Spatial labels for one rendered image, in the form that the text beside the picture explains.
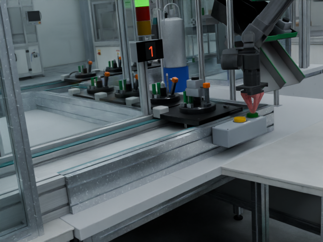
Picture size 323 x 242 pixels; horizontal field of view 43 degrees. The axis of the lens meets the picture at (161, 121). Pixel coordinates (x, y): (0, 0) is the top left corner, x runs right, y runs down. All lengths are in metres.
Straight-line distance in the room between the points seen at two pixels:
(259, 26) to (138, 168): 0.61
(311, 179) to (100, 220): 0.58
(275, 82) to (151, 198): 0.89
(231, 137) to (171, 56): 1.25
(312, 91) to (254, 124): 1.88
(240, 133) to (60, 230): 0.66
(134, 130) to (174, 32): 1.12
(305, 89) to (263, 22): 1.81
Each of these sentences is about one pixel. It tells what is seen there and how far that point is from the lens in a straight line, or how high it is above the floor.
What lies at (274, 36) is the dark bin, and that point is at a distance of 1.76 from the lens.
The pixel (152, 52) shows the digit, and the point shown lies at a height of 1.20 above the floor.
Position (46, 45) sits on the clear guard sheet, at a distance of 1.35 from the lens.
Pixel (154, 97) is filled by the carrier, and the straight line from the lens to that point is 1.76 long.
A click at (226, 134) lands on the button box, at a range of 1.32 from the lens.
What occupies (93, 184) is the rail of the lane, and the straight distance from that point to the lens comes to 1.09.
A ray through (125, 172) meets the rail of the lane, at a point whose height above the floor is 0.92.
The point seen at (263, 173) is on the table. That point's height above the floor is 0.86.
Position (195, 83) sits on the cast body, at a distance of 1.52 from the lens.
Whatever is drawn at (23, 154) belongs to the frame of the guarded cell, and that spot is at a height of 1.06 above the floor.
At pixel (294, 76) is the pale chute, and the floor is 1.02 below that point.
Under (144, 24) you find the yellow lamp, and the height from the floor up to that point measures 1.30.
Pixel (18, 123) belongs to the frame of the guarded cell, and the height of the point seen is 1.13.
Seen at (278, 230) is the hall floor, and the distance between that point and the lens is 2.70.
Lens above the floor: 1.33
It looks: 14 degrees down
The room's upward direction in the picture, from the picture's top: 5 degrees counter-clockwise
